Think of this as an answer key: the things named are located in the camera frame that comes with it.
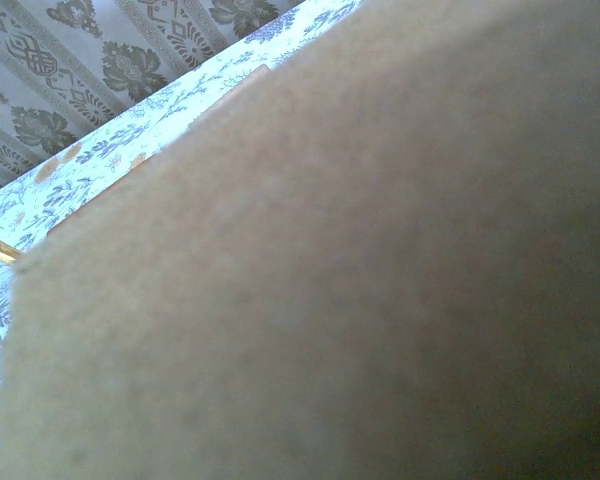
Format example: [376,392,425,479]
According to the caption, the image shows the brown cardboard box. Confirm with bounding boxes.
[0,0,600,480]

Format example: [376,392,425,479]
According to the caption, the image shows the floral tablecloth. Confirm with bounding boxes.
[0,0,364,451]

